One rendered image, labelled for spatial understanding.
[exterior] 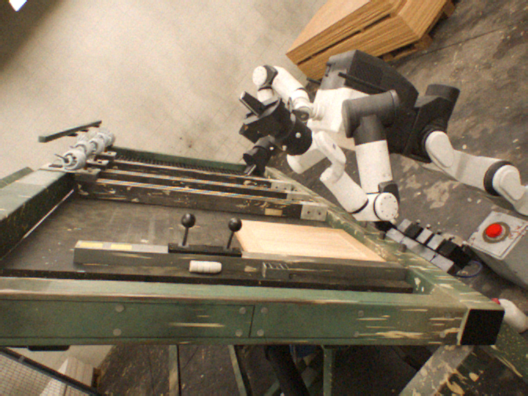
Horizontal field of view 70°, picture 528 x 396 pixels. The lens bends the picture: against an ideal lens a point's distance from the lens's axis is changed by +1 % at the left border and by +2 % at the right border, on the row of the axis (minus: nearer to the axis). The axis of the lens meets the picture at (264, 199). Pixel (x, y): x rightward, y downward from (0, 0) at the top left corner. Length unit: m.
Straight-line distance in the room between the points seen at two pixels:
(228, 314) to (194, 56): 6.16
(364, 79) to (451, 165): 0.48
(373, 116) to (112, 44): 5.85
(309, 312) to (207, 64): 6.16
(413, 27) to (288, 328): 4.10
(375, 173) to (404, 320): 0.40
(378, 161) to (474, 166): 0.61
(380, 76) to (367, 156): 0.32
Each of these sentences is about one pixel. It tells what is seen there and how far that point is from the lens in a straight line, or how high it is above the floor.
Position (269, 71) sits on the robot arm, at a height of 1.51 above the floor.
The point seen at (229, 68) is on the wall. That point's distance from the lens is 6.90.
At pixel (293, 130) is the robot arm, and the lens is 0.93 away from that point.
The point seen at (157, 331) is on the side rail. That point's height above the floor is 1.50.
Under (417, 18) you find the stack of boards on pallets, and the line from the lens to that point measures 4.73.
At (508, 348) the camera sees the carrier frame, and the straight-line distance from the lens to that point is 1.28.
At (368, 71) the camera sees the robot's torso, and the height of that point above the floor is 1.34.
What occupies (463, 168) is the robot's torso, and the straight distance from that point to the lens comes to 1.62.
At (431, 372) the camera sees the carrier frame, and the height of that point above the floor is 0.79.
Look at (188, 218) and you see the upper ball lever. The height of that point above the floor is 1.55.
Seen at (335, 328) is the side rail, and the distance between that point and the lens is 0.93.
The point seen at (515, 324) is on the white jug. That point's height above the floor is 0.07.
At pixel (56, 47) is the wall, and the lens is 6.73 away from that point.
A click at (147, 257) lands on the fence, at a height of 1.56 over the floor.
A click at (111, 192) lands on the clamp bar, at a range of 1.62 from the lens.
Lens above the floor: 1.76
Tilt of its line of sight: 20 degrees down
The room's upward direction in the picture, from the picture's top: 52 degrees counter-clockwise
